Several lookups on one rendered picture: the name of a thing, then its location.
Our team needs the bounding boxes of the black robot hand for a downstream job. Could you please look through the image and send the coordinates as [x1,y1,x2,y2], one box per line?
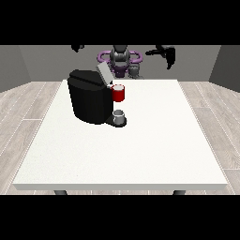
[70,45,85,53]
[144,45,176,70]

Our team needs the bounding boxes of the red pod holder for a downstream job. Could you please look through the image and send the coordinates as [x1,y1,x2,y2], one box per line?
[111,83,127,103]

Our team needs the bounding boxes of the pale grey machine lid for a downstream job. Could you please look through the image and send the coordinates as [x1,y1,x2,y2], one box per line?
[96,61,114,85]

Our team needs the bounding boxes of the small grey coffee pod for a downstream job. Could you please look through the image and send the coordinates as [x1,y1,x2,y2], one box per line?
[128,64,141,80]

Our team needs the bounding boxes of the black coffee machine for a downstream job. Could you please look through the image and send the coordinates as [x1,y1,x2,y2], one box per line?
[67,68,128,128]

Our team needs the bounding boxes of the small grey cup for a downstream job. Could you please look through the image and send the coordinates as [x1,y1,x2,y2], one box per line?
[112,109,127,126]

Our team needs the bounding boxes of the grey robot trunk purple rings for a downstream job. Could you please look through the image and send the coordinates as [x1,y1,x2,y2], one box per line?
[97,45,143,79]

